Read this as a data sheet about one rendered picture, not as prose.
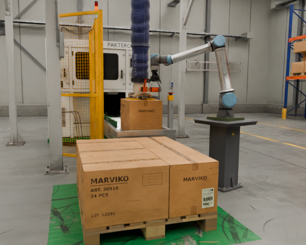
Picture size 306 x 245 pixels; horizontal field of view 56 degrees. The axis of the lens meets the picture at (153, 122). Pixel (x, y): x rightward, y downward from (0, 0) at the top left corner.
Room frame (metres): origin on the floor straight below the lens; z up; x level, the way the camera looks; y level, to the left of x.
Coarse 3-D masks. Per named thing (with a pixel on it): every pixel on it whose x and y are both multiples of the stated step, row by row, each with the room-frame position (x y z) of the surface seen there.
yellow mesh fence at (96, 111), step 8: (96, 24) 4.31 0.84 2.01; (96, 32) 4.31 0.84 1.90; (96, 40) 4.31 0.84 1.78; (96, 48) 4.31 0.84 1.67; (96, 56) 4.30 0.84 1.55; (96, 64) 4.30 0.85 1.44; (96, 72) 4.30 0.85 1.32; (96, 80) 4.30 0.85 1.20; (96, 104) 4.30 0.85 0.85; (96, 112) 4.30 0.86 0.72
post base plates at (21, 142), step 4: (176, 132) 6.45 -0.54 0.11; (184, 132) 6.51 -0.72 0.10; (20, 136) 5.49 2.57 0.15; (176, 136) 6.31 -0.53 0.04; (180, 136) 6.35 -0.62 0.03; (184, 136) 6.36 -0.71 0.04; (188, 136) 6.36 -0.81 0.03; (8, 140) 5.42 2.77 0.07; (20, 140) 5.48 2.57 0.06; (8, 144) 5.26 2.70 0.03; (12, 144) 5.28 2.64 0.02; (16, 144) 5.30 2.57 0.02; (20, 144) 5.32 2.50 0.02
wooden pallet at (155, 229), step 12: (192, 216) 2.05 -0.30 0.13; (204, 216) 2.08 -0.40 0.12; (216, 216) 2.11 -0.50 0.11; (84, 228) 1.84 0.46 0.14; (96, 228) 1.84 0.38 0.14; (108, 228) 1.87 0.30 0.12; (120, 228) 1.89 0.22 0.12; (132, 228) 1.91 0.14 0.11; (144, 228) 1.98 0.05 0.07; (156, 228) 1.96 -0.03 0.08; (204, 228) 2.09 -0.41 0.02; (216, 228) 2.11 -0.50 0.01; (84, 240) 1.87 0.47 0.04; (96, 240) 1.84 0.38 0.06
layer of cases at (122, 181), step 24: (96, 144) 2.72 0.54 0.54; (120, 144) 2.73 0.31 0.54; (144, 144) 2.74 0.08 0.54; (168, 144) 2.75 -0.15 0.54; (96, 168) 1.89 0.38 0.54; (120, 168) 1.89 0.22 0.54; (144, 168) 1.94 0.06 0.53; (168, 168) 1.99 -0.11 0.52; (192, 168) 2.05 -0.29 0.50; (216, 168) 2.11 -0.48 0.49; (96, 192) 1.84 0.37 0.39; (120, 192) 1.89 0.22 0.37; (144, 192) 1.94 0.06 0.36; (168, 192) 1.99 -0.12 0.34; (192, 192) 2.05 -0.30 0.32; (216, 192) 2.11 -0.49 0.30; (96, 216) 1.84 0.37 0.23; (120, 216) 1.89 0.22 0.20; (144, 216) 1.94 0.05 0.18; (168, 216) 1.99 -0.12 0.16
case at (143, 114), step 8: (120, 104) 3.84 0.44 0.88; (128, 104) 3.32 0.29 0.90; (136, 104) 3.30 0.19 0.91; (144, 104) 3.32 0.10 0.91; (152, 104) 3.35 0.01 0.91; (160, 104) 3.38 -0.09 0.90; (120, 112) 3.84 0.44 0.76; (128, 112) 3.32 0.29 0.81; (136, 112) 3.30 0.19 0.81; (144, 112) 3.32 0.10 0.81; (152, 112) 3.35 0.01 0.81; (160, 112) 3.38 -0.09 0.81; (120, 120) 3.84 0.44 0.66; (128, 120) 3.32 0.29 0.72; (136, 120) 3.30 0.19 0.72; (144, 120) 3.32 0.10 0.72; (152, 120) 3.35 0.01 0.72; (160, 120) 3.38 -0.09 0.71; (128, 128) 3.32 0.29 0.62; (136, 128) 3.30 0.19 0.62; (144, 128) 3.32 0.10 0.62; (152, 128) 3.35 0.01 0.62; (160, 128) 3.38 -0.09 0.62
